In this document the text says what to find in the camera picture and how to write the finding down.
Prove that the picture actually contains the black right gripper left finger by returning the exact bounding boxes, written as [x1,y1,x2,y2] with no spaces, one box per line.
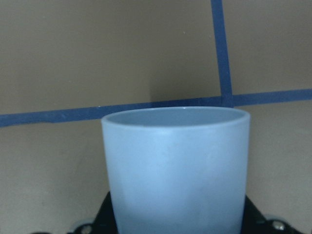
[70,192,117,234]

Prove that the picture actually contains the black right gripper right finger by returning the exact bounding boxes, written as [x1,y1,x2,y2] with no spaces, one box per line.
[240,196,302,234]

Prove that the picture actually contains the light blue plastic cup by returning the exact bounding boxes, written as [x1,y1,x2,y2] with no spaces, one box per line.
[101,107,251,234]

